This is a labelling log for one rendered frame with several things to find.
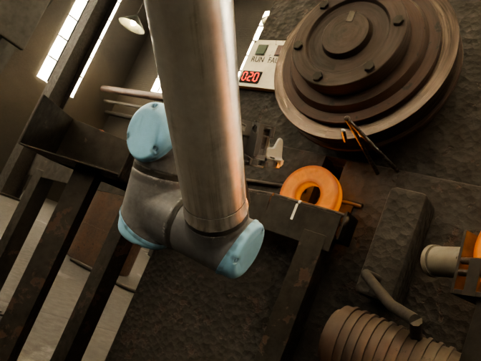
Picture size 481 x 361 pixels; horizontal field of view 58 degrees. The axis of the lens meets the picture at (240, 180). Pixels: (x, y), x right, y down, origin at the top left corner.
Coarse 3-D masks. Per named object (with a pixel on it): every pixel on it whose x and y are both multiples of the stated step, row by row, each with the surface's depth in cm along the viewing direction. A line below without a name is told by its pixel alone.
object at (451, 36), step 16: (432, 0) 105; (304, 16) 125; (448, 16) 101; (448, 32) 100; (448, 48) 99; (448, 64) 97; (432, 80) 98; (448, 80) 101; (416, 96) 99; (432, 96) 97; (288, 112) 116; (400, 112) 99; (416, 112) 98; (304, 128) 111; (320, 128) 109; (336, 128) 106; (368, 128) 102; (384, 128) 100; (400, 128) 103; (336, 144) 111; (352, 144) 109; (368, 144) 107
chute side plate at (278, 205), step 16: (48, 160) 167; (48, 176) 163; (64, 176) 158; (112, 192) 141; (256, 208) 110; (272, 208) 107; (288, 208) 105; (304, 208) 103; (272, 224) 106; (288, 224) 103; (304, 224) 101; (320, 224) 99; (336, 224) 97
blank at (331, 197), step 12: (300, 168) 111; (312, 168) 109; (324, 168) 107; (288, 180) 111; (300, 180) 109; (312, 180) 108; (324, 180) 106; (336, 180) 105; (288, 192) 110; (300, 192) 111; (324, 192) 105; (336, 192) 103; (324, 204) 104; (336, 204) 103
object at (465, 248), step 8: (464, 232) 73; (464, 240) 72; (472, 240) 73; (464, 248) 72; (472, 248) 72; (464, 256) 71; (472, 256) 72; (464, 264) 71; (456, 272) 71; (456, 280) 70; (464, 280) 71; (456, 288) 70; (480, 288) 72
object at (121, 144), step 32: (32, 128) 110; (64, 128) 126; (96, 128) 129; (64, 160) 114; (96, 160) 127; (128, 160) 108; (64, 192) 112; (64, 224) 111; (32, 256) 110; (64, 256) 115; (32, 288) 108; (32, 320) 111; (0, 352) 106
